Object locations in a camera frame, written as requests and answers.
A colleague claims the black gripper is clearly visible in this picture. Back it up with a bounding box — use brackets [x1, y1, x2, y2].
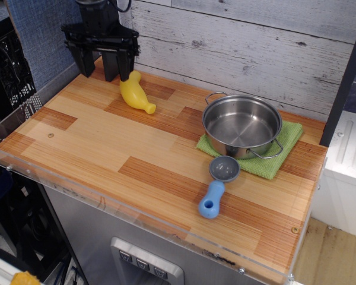
[61, 1, 139, 81]

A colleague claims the yellow plastic banana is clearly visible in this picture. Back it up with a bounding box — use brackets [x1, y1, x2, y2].
[119, 70, 156, 115]

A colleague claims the silver metal pot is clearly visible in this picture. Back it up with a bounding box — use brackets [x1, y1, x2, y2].
[202, 92, 283, 159]

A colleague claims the black crate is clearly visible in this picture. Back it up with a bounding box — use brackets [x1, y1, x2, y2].
[0, 31, 36, 109]

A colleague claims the clear acrylic guard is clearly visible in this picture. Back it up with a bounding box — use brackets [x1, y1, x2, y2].
[0, 44, 327, 285]

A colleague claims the blue grey toy scoop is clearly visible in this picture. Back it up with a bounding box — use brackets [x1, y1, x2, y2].
[198, 156, 240, 219]

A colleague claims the green cloth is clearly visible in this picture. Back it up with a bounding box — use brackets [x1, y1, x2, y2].
[195, 119, 304, 181]

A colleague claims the silver dispenser panel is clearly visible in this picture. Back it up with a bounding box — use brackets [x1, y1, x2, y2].
[110, 237, 185, 284]

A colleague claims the yellow black object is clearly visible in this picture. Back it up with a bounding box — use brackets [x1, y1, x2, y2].
[10, 271, 41, 285]

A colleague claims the white aluminium box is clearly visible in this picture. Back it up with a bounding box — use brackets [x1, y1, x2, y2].
[311, 111, 356, 235]

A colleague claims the black right post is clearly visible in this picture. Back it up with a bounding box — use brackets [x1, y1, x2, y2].
[319, 41, 356, 147]

